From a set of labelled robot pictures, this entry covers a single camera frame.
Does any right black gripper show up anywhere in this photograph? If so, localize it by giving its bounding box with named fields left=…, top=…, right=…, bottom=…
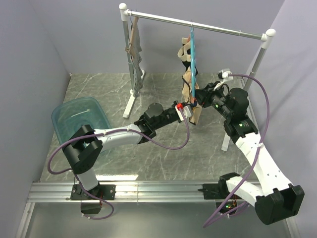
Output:
left=192, top=81, right=233, bottom=119

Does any salmon clothespin end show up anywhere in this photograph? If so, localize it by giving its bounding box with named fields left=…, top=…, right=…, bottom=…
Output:
left=191, top=98, right=197, bottom=107

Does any beige underwear blue trim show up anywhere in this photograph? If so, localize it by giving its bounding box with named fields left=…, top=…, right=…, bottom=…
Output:
left=182, top=68, right=202, bottom=125

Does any teal clip hanger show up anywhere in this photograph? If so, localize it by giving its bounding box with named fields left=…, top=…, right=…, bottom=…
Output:
left=190, top=23, right=196, bottom=98

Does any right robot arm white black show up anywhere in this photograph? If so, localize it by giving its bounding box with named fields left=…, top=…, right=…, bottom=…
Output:
left=195, top=83, right=305, bottom=225

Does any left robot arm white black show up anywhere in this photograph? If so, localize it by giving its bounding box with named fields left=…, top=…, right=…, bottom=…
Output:
left=62, top=102, right=189, bottom=199

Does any black underwear beige waistband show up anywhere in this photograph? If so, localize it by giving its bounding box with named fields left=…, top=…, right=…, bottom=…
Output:
left=177, top=36, right=192, bottom=91

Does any wooden clothes hanger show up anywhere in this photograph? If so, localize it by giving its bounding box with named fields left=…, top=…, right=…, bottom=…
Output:
left=125, top=17, right=139, bottom=59

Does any grey striped garment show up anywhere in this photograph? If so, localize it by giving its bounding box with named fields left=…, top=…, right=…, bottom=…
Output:
left=129, top=25, right=143, bottom=98

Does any teal plastic basin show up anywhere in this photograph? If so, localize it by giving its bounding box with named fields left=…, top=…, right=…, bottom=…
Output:
left=52, top=97, right=111, bottom=144

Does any silver white clothes rack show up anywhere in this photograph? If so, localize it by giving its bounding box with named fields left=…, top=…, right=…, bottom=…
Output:
left=119, top=3, right=276, bottom=151

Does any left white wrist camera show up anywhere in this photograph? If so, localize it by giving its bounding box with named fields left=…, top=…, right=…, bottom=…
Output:
left=175, top=103, right=193, bottom=122

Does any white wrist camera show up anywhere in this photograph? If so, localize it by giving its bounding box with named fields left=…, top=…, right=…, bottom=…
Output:
left=175, top=103, right=193, bottom=122
left=218, top=68, right=234, bottom=83

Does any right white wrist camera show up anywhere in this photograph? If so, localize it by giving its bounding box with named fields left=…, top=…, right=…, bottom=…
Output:
left=218, top=68, right=234, bottom=83

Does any aluminium mounting rail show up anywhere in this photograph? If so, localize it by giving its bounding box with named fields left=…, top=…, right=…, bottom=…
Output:
left=16, top=180, right=300, bottom=238

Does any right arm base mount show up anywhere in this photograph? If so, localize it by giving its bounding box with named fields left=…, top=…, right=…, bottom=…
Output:
left=198, top=183, right=238, bottom=214

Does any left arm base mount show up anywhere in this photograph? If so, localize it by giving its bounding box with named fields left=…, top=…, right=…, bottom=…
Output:
left=70, top=184, right=116, bottom=215

